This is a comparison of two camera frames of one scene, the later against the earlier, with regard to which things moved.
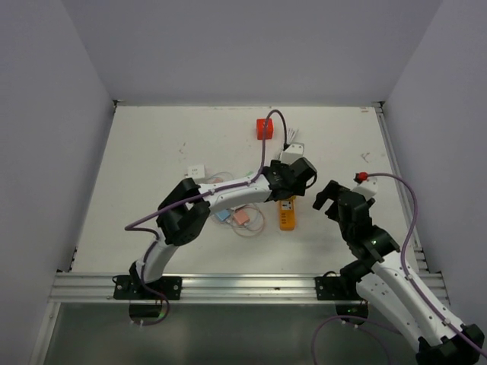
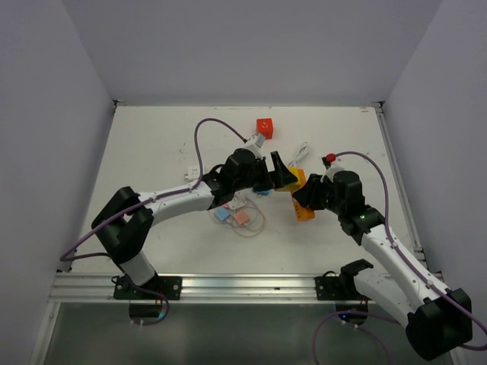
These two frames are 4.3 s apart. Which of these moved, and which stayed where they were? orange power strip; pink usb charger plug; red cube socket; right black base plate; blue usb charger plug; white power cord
Moved: orange power strip; white power cord
Stayed: right black base plate; pink usb charger plug; red cube socket; blue usb charger plug
